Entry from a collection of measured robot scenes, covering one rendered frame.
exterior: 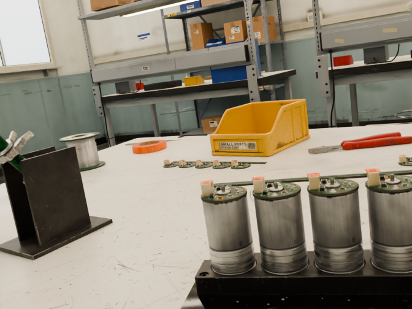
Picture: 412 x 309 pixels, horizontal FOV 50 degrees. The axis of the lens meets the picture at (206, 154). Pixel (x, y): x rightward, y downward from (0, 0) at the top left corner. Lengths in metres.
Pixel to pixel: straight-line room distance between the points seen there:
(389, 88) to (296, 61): 0.98
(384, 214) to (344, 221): 0.02
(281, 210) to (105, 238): 0.20
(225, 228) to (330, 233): 0.05
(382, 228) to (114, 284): 0.17
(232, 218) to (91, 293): 0.12
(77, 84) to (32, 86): 0.72
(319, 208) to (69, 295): 0.17
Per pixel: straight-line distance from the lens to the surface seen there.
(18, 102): 5.59
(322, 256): 0.24
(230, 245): 0.24
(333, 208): 0.22
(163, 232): 0.38
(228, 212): 0.23
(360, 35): 2.59
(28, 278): 0.35
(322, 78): 2.67
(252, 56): 2.82
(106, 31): 6.24
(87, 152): 0.70
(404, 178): 0.24
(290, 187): 0.23
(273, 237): 0.23
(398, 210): 0.23
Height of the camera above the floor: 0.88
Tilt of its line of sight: 11 degrees down
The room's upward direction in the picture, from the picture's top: 8 degrees counter-clockwise
